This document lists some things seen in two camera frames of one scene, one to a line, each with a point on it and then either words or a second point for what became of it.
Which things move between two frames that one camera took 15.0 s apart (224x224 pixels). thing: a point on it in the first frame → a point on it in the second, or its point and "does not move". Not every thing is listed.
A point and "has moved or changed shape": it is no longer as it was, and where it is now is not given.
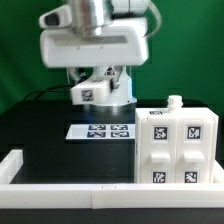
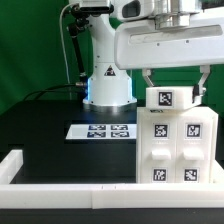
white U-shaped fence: [14, 193] does not move
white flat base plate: [101, 131] does not move
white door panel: [193, 150] does not move
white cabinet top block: [93, 90] has moved or changed shape
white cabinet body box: [176, 145] does not move
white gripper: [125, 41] → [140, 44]
